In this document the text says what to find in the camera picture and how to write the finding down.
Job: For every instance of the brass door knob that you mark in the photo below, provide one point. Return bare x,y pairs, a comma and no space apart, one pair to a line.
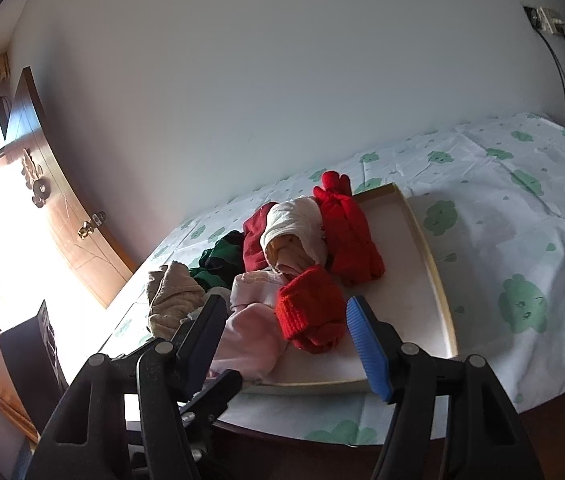
85,231

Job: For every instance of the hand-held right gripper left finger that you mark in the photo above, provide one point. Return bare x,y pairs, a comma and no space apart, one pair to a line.
202,340

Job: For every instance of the pale pink underwear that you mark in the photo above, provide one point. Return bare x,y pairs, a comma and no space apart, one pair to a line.
252,335

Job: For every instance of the black wall socket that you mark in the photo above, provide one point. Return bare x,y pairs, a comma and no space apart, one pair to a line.
530,15

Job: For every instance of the brass door latch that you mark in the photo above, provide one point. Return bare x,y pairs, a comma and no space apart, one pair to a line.
99,218

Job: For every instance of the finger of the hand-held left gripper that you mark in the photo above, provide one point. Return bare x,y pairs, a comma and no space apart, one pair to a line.
215,400

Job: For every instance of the beige underwear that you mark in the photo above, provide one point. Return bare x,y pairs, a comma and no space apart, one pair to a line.
172,300

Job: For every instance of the golden door ornament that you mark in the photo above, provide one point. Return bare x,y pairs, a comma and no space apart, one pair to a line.
35,177

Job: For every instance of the shallow cardboard tray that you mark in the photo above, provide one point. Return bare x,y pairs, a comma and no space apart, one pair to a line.
397,300

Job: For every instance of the cream frilled cloth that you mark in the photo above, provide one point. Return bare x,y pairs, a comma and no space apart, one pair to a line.
287,255

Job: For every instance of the white dotted underwear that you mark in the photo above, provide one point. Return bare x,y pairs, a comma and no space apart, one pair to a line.
287,220

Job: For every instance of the cloud print tablecloth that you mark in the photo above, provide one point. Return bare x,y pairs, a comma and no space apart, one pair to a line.
512,210

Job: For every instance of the bright red knit glove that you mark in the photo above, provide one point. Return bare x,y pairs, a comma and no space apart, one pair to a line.
352,240

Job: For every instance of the brown wooden door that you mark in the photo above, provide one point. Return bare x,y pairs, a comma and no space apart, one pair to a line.
62,185

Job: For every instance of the dark wooden desk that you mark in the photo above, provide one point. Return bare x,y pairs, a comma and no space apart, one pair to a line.
562,435

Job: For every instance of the green black striped underwear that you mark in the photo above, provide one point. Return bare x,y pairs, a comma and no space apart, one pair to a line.
217,255

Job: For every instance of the red knit cloth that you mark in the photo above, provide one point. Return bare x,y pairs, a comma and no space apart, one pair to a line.
307,310

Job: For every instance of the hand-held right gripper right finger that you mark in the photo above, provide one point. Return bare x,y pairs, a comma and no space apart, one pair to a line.
367,345

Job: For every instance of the dark red underwear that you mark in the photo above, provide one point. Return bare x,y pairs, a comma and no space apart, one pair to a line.
255,240

